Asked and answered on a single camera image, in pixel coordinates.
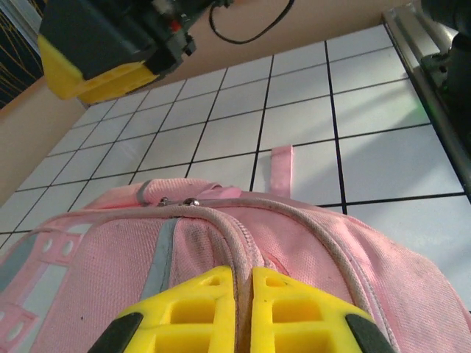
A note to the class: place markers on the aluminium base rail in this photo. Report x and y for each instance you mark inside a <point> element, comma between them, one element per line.
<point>441,110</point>

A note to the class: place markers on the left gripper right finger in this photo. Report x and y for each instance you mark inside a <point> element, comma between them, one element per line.
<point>294,312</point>

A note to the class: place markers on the pink backpack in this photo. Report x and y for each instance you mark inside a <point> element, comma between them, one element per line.
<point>110,264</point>

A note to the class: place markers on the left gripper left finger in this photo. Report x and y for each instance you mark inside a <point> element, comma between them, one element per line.
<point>191,312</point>

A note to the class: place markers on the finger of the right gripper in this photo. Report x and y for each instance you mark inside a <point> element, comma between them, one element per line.
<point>103,44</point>

